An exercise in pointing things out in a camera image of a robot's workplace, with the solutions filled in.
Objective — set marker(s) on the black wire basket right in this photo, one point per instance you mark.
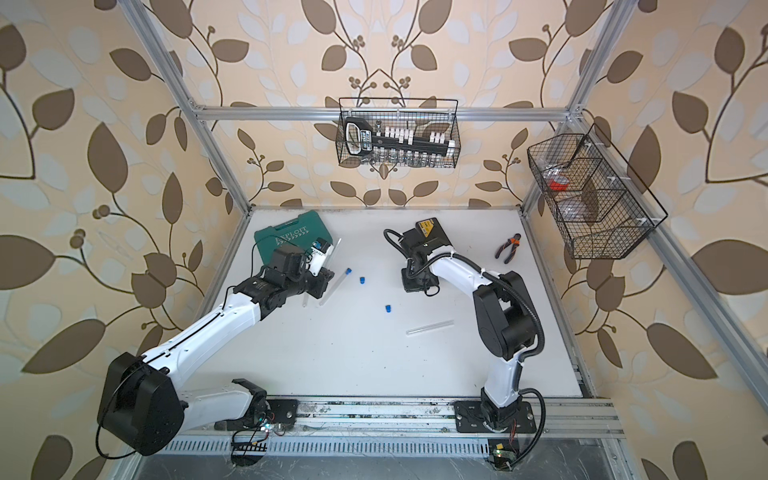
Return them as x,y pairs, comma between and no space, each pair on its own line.
601,204

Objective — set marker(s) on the aluminium frame post right rear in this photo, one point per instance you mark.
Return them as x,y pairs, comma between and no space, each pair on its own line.
572,114

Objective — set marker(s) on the black wire basket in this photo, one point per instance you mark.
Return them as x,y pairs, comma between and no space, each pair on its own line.
398,132
601,204

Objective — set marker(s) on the green plastic tool case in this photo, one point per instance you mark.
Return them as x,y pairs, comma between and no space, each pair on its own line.
301,231

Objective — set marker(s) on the black flat tool case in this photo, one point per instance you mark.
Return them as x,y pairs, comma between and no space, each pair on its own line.
431,234

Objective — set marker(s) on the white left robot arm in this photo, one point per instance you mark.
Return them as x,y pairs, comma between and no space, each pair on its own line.
144,402

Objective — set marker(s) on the orange black pliers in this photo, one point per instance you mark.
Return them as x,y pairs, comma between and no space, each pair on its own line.
509,247

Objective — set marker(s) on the aluminium frame post left rear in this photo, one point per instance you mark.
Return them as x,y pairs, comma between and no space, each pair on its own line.
137,16

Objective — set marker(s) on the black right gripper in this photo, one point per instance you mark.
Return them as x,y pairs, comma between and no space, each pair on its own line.
410,286

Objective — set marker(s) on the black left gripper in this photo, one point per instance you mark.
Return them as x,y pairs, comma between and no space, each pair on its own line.
320,281

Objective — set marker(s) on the aluminium frame post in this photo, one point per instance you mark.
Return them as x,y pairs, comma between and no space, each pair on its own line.
137,16
572,114

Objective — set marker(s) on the black wire basket rear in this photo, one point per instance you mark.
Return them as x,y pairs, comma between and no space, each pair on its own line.
398,132

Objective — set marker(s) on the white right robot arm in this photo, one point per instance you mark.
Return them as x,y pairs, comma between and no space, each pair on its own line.
507,322

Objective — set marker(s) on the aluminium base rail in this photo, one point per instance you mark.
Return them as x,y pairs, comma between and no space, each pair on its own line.
410,426

